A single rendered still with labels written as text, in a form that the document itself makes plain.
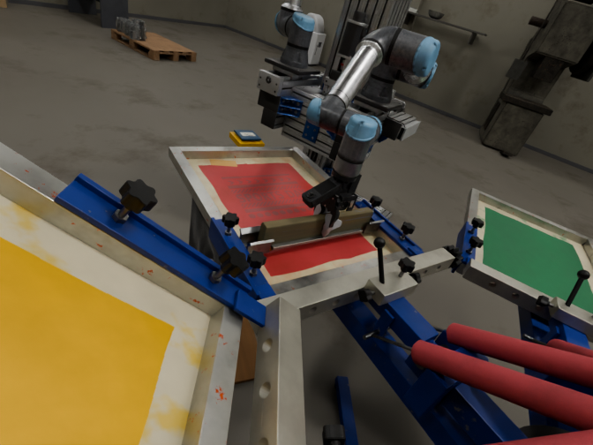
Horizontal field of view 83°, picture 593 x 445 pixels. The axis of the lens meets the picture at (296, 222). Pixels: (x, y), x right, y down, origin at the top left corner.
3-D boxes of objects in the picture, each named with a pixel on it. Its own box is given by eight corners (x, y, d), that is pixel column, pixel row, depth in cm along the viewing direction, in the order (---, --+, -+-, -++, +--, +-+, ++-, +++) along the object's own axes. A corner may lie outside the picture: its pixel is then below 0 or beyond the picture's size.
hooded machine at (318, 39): (319, 66, 953) (332, 18, 886) (309, 66, 911) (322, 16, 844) (300, 59, 976) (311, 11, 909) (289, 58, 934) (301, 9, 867)
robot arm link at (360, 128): (383, 121, 88) (376, 127, 81) (367, 158, 94) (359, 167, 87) (356, 110, 90) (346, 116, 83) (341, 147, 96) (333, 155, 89)
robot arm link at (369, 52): (372, 11, 113) (304, 102, 93) (402, 20, 111) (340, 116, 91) (365, 42, 124) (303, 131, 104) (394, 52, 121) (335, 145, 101)
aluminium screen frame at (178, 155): (168, 155, 128) (168, 146, 126) (294, 154, 160) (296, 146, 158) (257, 312, 79) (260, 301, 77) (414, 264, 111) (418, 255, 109)
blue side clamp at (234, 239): (207, 237, 98) (210, 217, 94) (224, 234, 101) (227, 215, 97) (251, 315, 79) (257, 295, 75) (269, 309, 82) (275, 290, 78)
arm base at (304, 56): (290, 59, 187) (294, 40, 182) (312, 68, 182) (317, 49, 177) (273, 59, 176) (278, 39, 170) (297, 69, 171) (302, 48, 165)
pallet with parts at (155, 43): (108, 37, 621) (106, 14, 600) (153, 41, 696) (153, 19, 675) (155, 61, 575) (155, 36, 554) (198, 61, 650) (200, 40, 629)
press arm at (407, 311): (364, 298, 86) (371, 285, 83) (380, 292, 89) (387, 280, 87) (413, 355, 75) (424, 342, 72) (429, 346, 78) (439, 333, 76)
